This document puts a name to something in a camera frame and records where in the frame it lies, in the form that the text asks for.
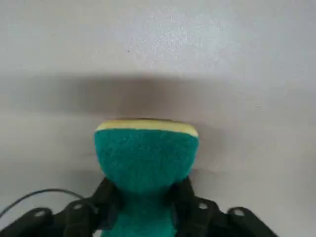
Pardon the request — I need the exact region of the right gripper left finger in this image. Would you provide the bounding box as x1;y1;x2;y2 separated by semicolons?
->
4;178;125;237

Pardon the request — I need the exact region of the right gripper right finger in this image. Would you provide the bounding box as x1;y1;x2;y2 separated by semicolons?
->
172;176;279;237

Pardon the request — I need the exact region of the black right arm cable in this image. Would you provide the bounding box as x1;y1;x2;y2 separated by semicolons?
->
0;188;83;218

